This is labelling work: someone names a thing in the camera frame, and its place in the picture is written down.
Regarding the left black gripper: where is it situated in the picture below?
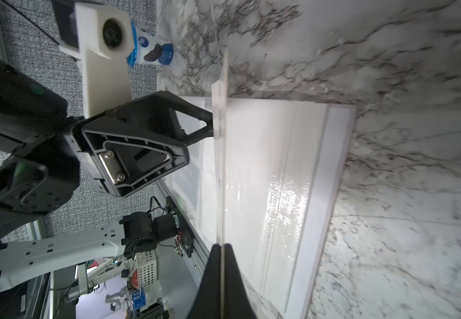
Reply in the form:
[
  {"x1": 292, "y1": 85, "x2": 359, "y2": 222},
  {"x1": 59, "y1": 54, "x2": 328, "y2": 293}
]
[{"x1": 64, "y1": 91, "x2": 214, "y2": 198}]

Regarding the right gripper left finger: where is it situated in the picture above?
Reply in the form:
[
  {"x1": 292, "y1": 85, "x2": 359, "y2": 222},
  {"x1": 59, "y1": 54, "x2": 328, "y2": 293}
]
[{"x1": 187, "y1": 244, "x2": 222, "y2": 319}]

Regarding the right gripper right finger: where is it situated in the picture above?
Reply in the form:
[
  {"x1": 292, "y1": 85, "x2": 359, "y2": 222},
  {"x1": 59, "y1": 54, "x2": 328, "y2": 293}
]
[{"x1": 222, "y1": 244, "x2": 256, "y2": 319}]

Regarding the white photo album book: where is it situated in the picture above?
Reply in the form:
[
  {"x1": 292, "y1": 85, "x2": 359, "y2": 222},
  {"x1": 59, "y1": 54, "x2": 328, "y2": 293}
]
[{"x1": 165, "y1": 98, "x2": 356, "y2": 318}]

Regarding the white card grey print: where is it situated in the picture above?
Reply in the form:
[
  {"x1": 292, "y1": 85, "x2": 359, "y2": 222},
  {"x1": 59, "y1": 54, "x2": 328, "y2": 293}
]
[{"x1": 211, "y1": 50, "x2": 229, "y2": 247}]

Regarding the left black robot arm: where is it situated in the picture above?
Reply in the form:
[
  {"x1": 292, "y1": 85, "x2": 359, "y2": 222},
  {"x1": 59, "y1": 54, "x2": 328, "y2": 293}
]
[{"x1": 0, "y1": 60, "x2": 213, "y2": 292}]

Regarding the blue lidded cup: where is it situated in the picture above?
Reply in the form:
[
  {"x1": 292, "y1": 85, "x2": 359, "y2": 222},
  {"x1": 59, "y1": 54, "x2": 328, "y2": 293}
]
[{"x1": 127, "y1": 22, "x2": 174, "y2": 67}]

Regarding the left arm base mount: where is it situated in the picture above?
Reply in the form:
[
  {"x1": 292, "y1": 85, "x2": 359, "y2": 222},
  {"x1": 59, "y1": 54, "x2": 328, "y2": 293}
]
[{"x1": 119, "y1": 196, "x2": 195, "y2": 258}]

